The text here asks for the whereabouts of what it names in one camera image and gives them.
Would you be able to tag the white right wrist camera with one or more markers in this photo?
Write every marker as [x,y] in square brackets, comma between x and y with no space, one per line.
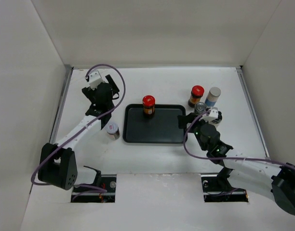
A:
[211,114]

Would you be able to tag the blue label spice shaker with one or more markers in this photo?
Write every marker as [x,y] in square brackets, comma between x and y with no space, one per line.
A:
[212,96]

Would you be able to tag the red lid sauce jar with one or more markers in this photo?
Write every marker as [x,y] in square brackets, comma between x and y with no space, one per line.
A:
[196,94]

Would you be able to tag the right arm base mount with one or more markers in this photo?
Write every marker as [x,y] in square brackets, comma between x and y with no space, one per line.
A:
[217,189]

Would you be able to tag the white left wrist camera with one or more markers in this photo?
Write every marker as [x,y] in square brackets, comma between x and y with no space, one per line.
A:
[94,79]

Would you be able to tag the black rectangular tray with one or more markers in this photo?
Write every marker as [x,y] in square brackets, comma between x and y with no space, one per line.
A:
[161,128]

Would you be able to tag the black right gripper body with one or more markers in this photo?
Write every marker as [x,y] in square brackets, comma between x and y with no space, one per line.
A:
[197,132]

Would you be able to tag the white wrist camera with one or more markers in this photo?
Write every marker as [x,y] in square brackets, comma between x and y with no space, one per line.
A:
[211,114]
[94,79]

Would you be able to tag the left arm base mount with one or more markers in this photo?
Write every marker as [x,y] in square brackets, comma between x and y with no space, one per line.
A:
[92,186]

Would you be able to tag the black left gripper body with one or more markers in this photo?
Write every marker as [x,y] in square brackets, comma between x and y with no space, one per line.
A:
[90,93]

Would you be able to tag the clear lid salt grinder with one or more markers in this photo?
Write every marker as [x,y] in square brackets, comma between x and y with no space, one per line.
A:
[200,108]

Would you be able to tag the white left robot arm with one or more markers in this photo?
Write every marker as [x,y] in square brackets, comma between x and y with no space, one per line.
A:
[58,166]

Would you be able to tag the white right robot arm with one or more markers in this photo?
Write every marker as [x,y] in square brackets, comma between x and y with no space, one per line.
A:
[271,179]

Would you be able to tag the red lid chili jar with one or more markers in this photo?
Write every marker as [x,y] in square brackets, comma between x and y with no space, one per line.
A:
[148,102]

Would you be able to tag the black cap white bottle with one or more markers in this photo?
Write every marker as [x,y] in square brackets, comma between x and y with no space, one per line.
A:
[216,122]

